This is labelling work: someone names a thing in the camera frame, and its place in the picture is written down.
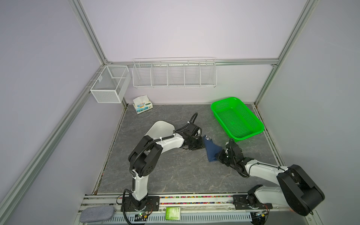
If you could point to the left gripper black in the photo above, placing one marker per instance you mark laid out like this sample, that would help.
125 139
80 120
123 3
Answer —
200 144

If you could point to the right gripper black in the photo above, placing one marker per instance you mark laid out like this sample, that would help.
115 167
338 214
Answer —
220 156

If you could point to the blue paper napkin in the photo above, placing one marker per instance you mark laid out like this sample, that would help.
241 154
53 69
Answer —
212 149

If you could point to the white rectangular dish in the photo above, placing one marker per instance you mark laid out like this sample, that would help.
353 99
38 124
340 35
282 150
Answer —
160 129

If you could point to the green plastic basket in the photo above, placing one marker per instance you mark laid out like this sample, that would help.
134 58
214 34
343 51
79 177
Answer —
236 119

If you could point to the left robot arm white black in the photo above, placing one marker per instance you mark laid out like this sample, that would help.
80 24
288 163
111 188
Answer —
144 159

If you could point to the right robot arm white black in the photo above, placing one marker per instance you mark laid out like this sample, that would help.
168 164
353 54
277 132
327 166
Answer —
294 188

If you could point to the tissue pack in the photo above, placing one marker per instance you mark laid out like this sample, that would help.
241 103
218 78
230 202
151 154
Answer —
142 104

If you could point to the green small box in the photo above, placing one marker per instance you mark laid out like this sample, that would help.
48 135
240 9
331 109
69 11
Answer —
173 213

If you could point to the white mesh box basket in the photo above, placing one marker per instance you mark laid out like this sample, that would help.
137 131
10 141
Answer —
111 84

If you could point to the grey cloth pad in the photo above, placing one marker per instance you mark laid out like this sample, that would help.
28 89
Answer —
97 214

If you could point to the white wire shelf rack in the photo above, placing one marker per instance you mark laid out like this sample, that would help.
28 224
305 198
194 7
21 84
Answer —
175 72

